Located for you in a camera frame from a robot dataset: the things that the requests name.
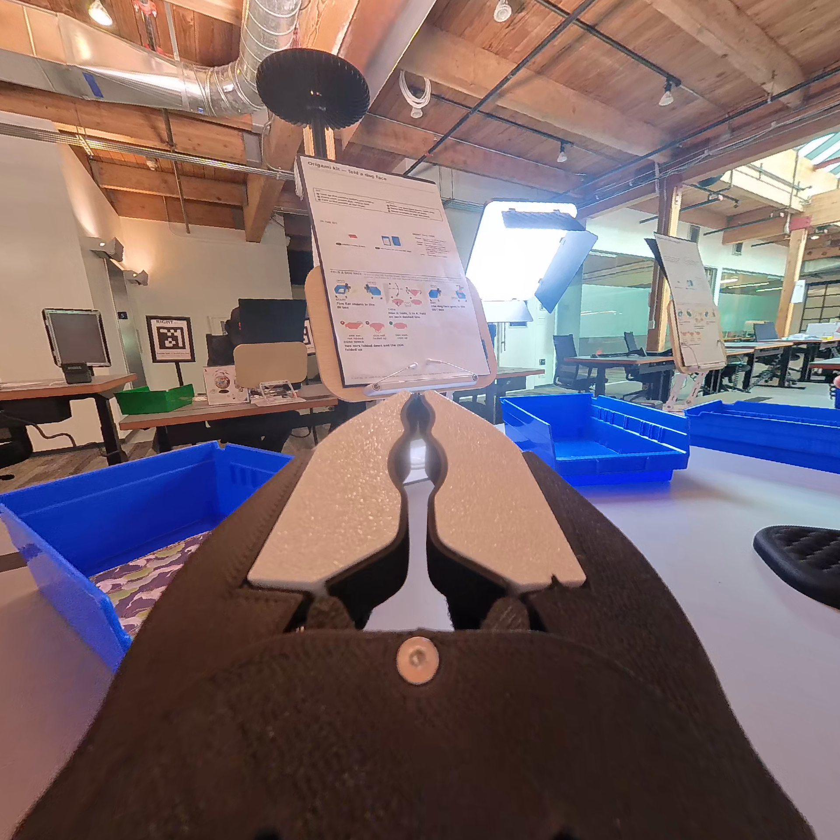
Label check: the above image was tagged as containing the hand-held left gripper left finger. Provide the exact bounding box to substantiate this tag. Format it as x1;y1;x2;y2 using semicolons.
247;392;418;628

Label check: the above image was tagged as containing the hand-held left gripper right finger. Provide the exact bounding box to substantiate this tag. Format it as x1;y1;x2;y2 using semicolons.
420;390;589;628

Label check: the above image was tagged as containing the blue plastic bin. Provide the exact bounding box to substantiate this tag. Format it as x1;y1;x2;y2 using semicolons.
684;399;840;475
0;441;292;673
500;393;691;488

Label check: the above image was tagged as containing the wooden board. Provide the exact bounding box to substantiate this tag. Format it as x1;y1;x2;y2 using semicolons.
233;342;311;392

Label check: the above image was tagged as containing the black office chair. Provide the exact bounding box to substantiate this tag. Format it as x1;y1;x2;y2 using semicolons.
550;334;595;393

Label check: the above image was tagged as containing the long wooden table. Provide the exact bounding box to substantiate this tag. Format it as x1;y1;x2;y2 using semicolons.
119;368;546;455

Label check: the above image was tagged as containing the dark office desk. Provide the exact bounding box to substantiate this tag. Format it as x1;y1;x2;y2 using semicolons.
566;350;678;399

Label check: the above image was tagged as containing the stack of patterned papers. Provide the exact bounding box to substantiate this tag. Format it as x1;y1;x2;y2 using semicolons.
83;529;214;641

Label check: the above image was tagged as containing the black monitor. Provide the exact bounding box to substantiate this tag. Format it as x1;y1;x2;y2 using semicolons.
234;298;311;350

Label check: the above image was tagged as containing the green plastic bin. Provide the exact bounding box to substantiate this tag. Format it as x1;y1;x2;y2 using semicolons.
115;384;196;417

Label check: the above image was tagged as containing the black white marker sign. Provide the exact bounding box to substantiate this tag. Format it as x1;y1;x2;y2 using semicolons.
145;314;196;385

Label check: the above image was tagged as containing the softbox light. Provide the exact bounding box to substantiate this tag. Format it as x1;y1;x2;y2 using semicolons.
502;206;599;315

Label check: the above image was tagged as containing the wooden desk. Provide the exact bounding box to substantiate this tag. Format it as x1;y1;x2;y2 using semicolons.
0;373;136;468

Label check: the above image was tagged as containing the black textured pad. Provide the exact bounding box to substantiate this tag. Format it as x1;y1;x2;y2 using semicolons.
754;524;840;610

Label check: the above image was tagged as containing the small grey monitor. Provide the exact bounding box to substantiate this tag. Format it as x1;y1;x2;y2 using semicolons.
41;308;114;385

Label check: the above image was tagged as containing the black round disc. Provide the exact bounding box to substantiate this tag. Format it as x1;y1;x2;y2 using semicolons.
255;48;372;161

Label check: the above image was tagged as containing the silver air duct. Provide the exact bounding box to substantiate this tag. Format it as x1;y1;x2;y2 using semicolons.
0;0;311;126

